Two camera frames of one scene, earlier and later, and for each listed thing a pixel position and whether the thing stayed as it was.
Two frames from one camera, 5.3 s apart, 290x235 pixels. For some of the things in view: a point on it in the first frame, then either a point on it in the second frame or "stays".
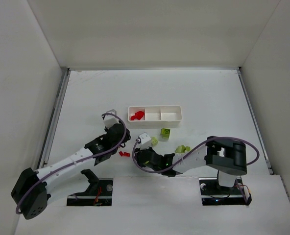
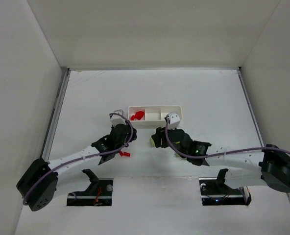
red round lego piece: (138, 115) stays
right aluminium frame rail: (255, 121) stays
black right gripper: (140, 154) to (160, 138)
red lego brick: (127, 154) stays
